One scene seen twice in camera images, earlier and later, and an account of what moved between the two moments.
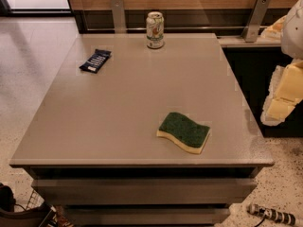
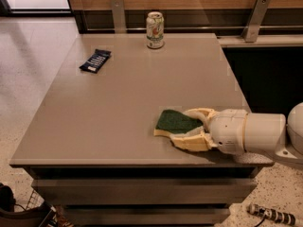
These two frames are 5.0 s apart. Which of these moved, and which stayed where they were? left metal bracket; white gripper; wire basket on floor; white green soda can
Moved: white gripper
Stayed: wire basket on floor; white green soda can; left metal bracket
